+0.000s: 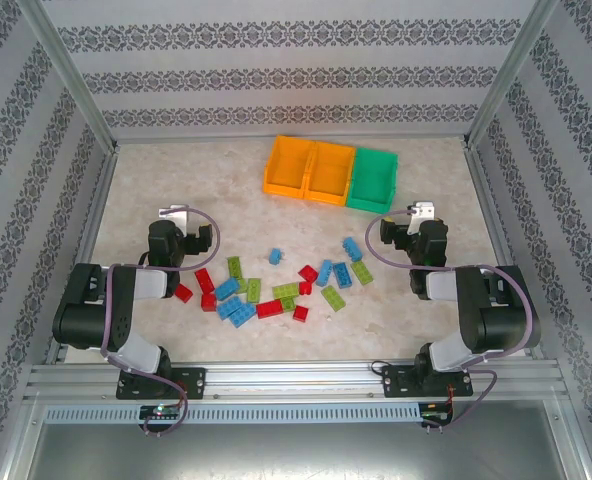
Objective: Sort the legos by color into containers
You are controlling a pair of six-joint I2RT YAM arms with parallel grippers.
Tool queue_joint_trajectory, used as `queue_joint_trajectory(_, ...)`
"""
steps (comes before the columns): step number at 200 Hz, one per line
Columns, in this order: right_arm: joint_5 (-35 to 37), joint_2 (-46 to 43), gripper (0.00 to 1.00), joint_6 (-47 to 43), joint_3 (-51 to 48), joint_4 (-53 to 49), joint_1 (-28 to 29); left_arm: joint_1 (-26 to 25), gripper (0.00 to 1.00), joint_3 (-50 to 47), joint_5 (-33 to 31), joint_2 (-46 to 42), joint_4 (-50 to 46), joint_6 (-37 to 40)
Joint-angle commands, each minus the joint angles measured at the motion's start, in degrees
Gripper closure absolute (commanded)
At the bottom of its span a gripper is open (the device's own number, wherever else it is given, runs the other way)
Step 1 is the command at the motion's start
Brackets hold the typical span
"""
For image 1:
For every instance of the long red lego brick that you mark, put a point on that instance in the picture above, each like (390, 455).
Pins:
(269, 309)
(204, 281)

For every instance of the lime green lego brick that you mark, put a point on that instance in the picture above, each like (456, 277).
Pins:
(333, 297)
(243, 285)
(234, 267)
(361, 272)
(254, 290)
(289, 303)
(286, 290)

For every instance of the green plastic bin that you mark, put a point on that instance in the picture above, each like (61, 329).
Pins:
(373, 180)

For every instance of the orange plastic bin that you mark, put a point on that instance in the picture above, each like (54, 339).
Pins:
(286, 170)
(328, 172)

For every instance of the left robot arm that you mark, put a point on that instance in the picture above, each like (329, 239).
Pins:
(86, 310)

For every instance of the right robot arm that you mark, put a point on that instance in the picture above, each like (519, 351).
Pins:
(501, 320)

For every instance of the small control board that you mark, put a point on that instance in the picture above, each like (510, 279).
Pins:
(438, 412)
(161, 411)

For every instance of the grey metal panel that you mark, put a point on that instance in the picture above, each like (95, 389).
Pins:
(296, 455)

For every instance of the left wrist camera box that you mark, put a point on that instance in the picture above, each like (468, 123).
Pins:
(182, 220)

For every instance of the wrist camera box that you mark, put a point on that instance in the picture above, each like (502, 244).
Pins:
(182, 220)
(422, 210)

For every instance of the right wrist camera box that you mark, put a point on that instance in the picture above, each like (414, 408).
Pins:
(422, 210)

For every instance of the aluminium side rail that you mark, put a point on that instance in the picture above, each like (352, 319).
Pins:
(488, 200)
(87, 240)

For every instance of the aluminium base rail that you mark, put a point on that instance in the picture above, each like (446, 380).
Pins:
(296, 380)

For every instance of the aluminium frame post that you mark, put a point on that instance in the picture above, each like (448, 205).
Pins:
(67, 70)
(513, 70)

